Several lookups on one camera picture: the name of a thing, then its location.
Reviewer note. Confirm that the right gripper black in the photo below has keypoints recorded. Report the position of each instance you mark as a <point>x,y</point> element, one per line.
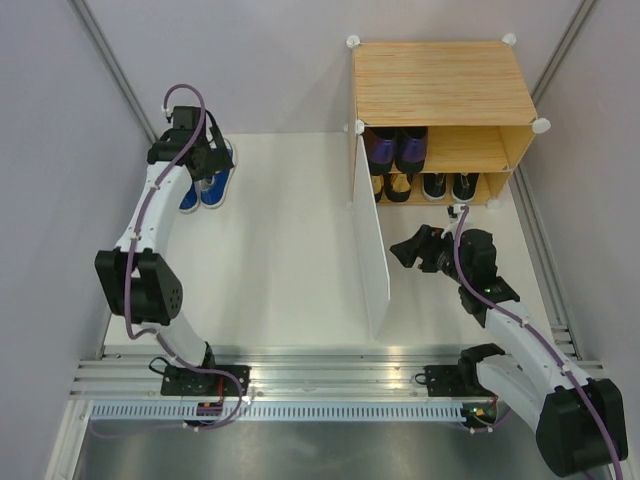
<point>423,245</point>

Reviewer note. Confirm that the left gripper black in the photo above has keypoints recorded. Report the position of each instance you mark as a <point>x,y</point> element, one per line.
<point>217,160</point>

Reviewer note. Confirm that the blue canvas sneaker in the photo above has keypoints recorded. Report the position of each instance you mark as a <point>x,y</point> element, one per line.
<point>213,189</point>
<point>191,200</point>

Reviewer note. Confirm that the white cabinet door panel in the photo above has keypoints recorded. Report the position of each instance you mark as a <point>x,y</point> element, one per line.
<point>372,257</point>

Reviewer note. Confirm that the gold loafer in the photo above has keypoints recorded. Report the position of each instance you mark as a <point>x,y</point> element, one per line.
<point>398,187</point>
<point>378,186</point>

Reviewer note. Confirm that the black white sneaker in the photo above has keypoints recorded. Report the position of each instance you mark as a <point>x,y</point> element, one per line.
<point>464,187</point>
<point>434,186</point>

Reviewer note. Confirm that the purple pointed loafer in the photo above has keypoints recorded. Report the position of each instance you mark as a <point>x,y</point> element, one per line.
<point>381,147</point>
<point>412,149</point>

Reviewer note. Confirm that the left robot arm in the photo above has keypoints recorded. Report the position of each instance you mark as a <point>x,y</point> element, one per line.
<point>137,281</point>

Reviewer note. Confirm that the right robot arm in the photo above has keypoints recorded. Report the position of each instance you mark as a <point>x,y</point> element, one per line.
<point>578,421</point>

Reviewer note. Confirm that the wooden shoe cabinet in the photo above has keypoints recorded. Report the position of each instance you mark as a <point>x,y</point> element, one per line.
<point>470,96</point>

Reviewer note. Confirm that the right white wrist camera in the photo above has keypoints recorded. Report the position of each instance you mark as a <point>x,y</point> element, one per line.
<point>455,211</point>

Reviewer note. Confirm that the aluminium rail base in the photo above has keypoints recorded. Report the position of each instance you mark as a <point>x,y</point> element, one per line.
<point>276,373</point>

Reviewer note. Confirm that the white slotted cable duct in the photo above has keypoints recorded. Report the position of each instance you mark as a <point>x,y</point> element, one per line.
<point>447,412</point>

